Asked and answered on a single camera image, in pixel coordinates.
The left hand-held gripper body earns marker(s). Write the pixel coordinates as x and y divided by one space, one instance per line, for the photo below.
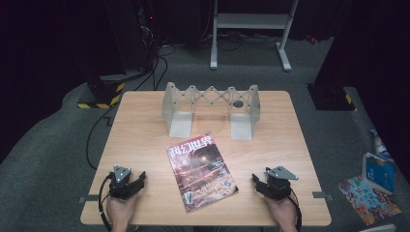
122 187

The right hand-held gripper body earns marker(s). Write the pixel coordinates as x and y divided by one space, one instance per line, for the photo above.
277 185

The dark red cover magazine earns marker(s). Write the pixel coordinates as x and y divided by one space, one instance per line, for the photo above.
201 172

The white expandable metal book rack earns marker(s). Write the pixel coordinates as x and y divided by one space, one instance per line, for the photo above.
209 108

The person's right hand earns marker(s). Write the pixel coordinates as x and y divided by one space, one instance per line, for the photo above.
283 212

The grey table edge tab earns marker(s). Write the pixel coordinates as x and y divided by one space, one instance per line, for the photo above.
322 195
88 198

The black yellow striped base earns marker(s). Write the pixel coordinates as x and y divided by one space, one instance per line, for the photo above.
332 98
103 96

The colourful printed booklet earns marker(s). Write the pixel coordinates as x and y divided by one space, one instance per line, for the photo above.
367 203

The blue box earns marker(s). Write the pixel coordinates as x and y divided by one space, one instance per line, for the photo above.
378 174

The white and blue packet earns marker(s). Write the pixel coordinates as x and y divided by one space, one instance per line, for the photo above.
380 146

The black computer tower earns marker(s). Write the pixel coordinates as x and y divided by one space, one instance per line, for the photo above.
129 32

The small red item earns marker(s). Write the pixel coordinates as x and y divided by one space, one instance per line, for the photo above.
312 39

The white metal stand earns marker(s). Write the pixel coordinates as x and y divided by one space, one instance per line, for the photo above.
249 22

